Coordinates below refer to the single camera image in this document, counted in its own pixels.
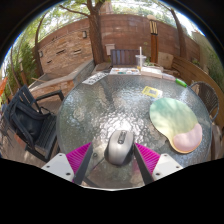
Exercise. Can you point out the dark wooden slatted chair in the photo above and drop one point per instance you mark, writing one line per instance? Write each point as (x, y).
(123, 58)

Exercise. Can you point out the colourful open magazine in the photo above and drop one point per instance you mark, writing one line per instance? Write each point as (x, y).
(125, 71)

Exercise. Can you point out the beige stone slab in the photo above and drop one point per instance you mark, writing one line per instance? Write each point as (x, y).
(165, 60)

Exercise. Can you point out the wooden garden lamp post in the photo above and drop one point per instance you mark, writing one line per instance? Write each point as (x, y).
(154, 40)

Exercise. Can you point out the wall lamp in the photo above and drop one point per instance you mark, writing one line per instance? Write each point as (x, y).
(84, 34)

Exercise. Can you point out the stone counter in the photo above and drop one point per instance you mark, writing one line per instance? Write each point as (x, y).
(60, 81)

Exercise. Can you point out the thin tree trunk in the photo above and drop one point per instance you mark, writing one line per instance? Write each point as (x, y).
(181, 36)

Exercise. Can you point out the grey wall box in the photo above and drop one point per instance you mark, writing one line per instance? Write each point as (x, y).
(110, 49)

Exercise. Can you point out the small white booklet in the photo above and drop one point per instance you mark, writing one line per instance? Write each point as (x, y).
(168, 77)

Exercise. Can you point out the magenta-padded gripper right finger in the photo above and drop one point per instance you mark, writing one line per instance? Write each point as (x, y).
(148, 156)

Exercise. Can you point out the green marker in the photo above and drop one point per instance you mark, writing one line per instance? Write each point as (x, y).
(181, 83)

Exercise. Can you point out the black slatted chair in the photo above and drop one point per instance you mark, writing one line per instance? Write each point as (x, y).
(46, 133)

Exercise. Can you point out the clear plastic cup with straw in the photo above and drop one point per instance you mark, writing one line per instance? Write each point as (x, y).
(140, 62)

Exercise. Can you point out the curved wooden bench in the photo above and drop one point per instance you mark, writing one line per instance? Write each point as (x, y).
(200, 75)

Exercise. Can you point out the thick tree trunk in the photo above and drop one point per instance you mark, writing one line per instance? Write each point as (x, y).
(97, 40)

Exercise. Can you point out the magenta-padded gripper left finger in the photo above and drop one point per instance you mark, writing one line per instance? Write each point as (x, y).
(78, 156)

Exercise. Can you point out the green and pink mouse pad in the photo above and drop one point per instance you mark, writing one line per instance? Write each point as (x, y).
(173, 121)

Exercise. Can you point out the grey computer mouse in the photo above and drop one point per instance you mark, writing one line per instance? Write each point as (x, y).
(119, 148)

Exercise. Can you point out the yellow card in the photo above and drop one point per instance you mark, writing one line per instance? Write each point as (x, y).
(152, 92)

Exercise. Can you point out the black and white printed sheet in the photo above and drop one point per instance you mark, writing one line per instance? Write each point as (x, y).
(95, 78)

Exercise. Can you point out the black bag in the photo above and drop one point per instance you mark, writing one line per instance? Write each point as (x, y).
(30, 121)

